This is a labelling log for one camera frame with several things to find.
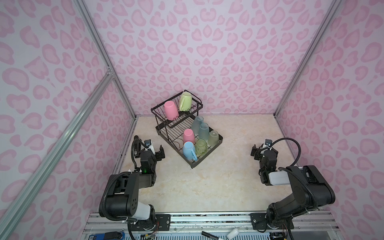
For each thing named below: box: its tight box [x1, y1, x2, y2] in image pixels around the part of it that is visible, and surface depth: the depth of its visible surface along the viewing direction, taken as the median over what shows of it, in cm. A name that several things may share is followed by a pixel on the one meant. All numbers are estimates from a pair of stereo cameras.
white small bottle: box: [227, 228, 240, 240], surface depth 70 cm
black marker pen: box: [201, 231, 219, 240], surface depth 71 cm
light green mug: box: [179, 91, 192, 112], surface depth 93 cm
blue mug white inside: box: [183, 141, 198, 161], surface depth 90 cm
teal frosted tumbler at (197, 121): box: [192, 115, 204, 135], surface depth 105 cm
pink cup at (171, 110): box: [164, 100, 180, 121], surface depth 89 cm
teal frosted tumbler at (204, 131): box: [198, 122, 210, 141], surface depth 100 cm
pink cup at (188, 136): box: [183, 128, 195, 144], surface depth 96 cm
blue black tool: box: [88, 231, 125, 240], surface depth 68 cm
